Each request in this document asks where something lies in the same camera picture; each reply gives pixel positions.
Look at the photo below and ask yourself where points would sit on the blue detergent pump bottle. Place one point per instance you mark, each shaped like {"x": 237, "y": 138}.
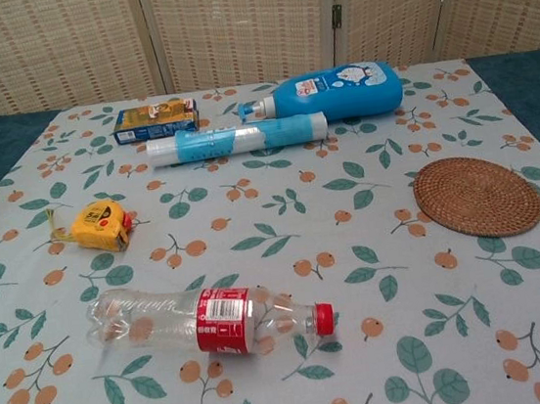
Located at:
{"x": 350, "y": 92}

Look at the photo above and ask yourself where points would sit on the yellow tape measure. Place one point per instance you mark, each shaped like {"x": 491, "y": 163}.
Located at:
{"x": 96, "y": 226}

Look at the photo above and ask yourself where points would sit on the roll of plastic bags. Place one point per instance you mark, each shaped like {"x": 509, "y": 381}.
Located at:
{"x": 237, "y": 138}

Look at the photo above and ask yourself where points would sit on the blue and yellow carton box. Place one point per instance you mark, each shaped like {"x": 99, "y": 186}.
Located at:
{"x": 156, "y": 120}

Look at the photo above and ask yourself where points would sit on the clear plastic cola bottle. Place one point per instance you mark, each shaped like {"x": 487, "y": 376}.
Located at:
{"x": 215, "y": 321}

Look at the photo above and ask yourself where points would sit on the woven folding screen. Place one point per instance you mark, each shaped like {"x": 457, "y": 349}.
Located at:
{"x": 248, "y": 22}

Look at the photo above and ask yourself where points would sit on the round woven rattan coaster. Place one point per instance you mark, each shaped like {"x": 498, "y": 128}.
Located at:
{"x": 478, "y": 196}

